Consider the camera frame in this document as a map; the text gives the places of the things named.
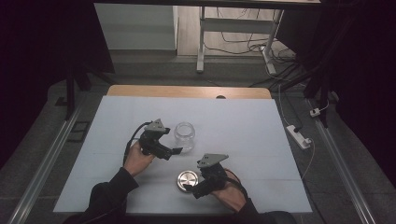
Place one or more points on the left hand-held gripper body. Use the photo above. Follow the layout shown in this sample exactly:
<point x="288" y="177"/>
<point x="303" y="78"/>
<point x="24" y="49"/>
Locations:
<point x="152" y="141"/>

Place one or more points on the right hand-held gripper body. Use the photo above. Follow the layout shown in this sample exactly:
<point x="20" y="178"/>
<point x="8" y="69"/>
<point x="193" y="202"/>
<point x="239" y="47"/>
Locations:
<point x="213" y="175"/>

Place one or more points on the round silver metal lid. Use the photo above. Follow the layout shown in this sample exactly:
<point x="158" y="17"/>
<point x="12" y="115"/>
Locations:
<point x="186" y="179"/>

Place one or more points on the clear glass jar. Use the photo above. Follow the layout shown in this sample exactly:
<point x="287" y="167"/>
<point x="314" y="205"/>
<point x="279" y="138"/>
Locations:
<point x="184" y="137"/>

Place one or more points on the person's left hand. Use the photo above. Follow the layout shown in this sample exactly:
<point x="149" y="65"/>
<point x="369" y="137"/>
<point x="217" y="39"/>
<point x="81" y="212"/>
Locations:
<point x="136" y="160"/>

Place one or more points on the person's right hand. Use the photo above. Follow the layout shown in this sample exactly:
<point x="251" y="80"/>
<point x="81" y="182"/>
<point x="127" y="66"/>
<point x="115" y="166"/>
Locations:
<point x="232" y="196"/>

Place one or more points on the white power strip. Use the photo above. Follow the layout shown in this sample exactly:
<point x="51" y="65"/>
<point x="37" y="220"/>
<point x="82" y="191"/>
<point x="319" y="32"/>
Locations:
<point x="298" y="136"/>

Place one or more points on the black metal stand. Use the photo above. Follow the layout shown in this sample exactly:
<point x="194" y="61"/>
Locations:
<point x="70" y="93"/>

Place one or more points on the small white plug adapter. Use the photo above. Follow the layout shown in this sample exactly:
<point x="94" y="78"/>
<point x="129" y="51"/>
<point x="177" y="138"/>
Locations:
<point x="315" y="112"/>

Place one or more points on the black curtain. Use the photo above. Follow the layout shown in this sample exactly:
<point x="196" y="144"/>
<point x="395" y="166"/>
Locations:
<point x="37" y="46"/>
<point x="358" y="46"/>

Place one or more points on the white metal desk frame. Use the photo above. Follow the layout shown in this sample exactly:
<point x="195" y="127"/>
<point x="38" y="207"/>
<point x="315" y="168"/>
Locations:
<point x="200" y="46"/>

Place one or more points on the aluminium floor rail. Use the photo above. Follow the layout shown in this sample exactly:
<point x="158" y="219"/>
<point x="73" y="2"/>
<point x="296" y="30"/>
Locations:
<point x="40" y="174"/>
<point x="345" y="177"/>

